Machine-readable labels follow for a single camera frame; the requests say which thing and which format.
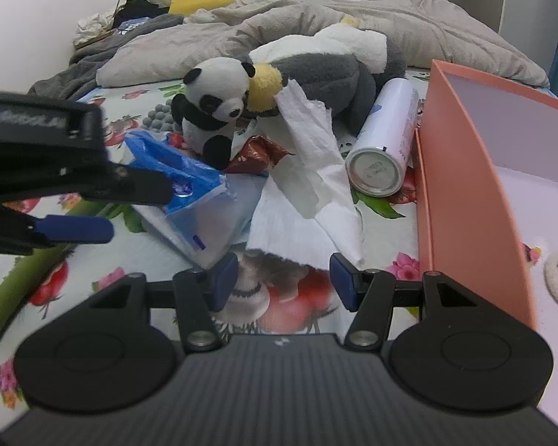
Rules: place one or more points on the grey quilt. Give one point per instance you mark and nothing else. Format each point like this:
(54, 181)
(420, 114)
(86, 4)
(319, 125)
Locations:
(400, 23)

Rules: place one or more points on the blue plastic tissue packet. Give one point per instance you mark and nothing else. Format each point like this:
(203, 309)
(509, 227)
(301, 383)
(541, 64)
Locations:
(186, 172)

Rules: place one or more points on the black clothing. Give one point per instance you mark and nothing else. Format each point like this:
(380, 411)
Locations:
(137, 11)

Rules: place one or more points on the brown-red snack wrapper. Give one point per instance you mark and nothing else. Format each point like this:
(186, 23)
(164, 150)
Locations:
(255, 153)

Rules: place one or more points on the small panda plush toy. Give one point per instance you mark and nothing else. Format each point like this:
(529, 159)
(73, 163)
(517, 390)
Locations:
(214, 83)

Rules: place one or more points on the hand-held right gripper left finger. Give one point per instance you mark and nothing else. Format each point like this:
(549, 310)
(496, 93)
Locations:
(224, 283)

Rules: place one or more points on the white spray can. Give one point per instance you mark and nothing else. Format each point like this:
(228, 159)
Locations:
(386, 121)

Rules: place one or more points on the large grey plush toy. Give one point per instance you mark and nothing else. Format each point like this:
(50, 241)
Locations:
(325, 83)

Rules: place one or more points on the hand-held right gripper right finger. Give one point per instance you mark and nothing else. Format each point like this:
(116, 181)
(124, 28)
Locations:
(343, 283)

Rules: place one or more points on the grey pillow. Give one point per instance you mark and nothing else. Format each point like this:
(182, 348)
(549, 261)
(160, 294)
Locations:
(167, 55)

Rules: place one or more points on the pink cardboard box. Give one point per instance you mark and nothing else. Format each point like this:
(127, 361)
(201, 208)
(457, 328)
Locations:
(455, 195)

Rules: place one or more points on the white tissue paper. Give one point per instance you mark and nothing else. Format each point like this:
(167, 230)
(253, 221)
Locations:
(297, 223)

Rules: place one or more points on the fruit printed bed sheet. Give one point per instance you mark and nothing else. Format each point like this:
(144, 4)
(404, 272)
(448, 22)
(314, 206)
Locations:
(135, 251)

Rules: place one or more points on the white crumpled cloth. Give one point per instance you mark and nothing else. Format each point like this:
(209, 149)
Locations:
(93, 25)

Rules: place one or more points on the dark grey cloth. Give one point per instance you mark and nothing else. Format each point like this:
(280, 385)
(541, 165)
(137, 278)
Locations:
(74, 74)

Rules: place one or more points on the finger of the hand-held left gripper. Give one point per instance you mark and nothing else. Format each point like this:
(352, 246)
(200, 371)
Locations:
(142, 186)
(79, 230)

